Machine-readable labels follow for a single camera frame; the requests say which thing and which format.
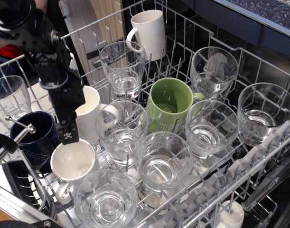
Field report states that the metal wire dishwasher rack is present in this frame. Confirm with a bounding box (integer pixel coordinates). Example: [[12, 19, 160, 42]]
[[0, 0, 290, 228]]

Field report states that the clear glass far right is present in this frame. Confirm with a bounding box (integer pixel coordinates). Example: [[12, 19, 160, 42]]
[[237, 83, 290, 146]]

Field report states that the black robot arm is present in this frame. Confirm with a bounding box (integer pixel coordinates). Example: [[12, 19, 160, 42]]
[[0, 0, 85, 145]]

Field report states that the green ceramic mug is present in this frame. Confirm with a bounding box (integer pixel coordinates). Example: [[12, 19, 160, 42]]
[[146, 77, 206, 134]]

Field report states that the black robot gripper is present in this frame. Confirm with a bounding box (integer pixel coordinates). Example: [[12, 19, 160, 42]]
[[35, 39, 85, 145]]

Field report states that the clear glass rear centre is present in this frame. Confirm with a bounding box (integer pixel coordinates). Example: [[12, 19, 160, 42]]
[[99, 41, 146, 100]]

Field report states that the clear glass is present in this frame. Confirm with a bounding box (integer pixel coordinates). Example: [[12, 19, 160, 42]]
[[0, 76, 32, 129], [95, 100, 149, 166], [190, 47, 238, 99], [99, 41, 146, 100], [185, 99, 239, 159], [74, 170, 137, 228], [237, 83, 290, 146], [136, 132, 193, 192]]

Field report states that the wooden cabinet panel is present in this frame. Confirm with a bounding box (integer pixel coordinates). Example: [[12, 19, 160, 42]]
[[64, 0, 128, 91]]

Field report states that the clear glass front left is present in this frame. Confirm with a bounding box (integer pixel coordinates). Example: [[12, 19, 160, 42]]
[[74, 170, 137, 228]]

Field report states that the black plastic cutlery tray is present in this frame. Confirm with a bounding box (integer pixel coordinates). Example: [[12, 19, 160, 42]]
[[2, 160, 40, 209]]

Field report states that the clear glass rear right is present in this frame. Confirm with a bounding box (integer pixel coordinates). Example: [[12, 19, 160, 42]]
[[190, 47, 238, 99]]

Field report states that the white mug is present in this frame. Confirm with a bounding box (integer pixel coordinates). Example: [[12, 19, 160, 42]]
[[69, 53, 79, 74], [126, 9, 167, 61], [75, 85, 119, 143], [50, 139, 100, 204]]

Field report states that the clear glass middle right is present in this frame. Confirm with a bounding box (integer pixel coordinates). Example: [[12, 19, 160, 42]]
[[185, 99, 239, 159]]

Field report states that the dark blue mug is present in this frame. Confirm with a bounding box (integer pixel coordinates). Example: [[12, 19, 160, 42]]
[[18, 111, 60, 174]]

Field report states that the clear glass front centre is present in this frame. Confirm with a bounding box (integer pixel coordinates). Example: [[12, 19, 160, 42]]
[[136, 132, 193, 192]]

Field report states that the white cup lower rack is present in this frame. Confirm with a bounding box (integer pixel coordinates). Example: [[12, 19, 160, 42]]
[[215, 200, 244, 228]]

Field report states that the black clamp with metal screw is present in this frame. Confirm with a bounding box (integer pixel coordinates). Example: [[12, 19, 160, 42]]
[[0, 115, 36, 162]]

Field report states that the clear glass far left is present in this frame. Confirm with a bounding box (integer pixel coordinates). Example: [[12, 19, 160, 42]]
[[0, 76, 32, 129]]

